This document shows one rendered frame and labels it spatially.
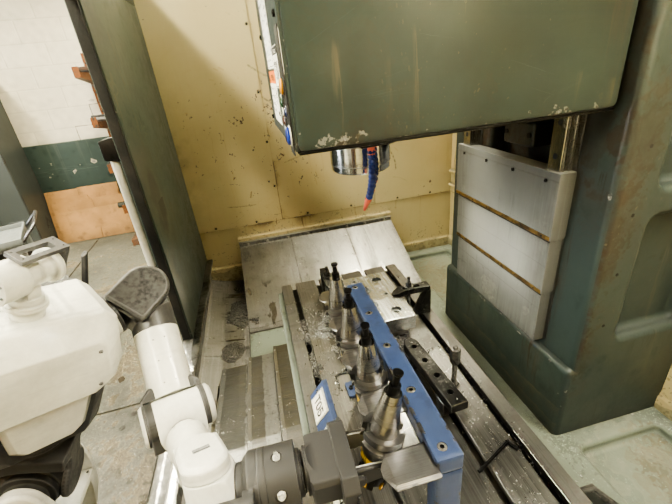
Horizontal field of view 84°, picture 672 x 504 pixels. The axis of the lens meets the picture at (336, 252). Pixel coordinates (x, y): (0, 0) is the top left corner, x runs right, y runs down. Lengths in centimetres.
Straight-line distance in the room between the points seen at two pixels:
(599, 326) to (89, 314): 119
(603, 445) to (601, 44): 111
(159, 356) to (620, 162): 104
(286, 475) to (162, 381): 37
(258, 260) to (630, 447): 168
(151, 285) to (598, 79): 99
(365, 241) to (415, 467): 167
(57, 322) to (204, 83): 141
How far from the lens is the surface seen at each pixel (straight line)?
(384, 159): 99
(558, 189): 107
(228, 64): 199
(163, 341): 88
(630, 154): 101
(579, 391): 135
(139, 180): 136
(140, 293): 90
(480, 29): 77
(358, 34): 68
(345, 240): 213
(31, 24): 578
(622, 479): 147
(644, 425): 159
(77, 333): 83
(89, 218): 580
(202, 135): 201
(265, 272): 201
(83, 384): 88
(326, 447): 61
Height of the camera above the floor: 170
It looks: 26 degrees down
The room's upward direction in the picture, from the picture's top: 6 degrees counter-clockwise
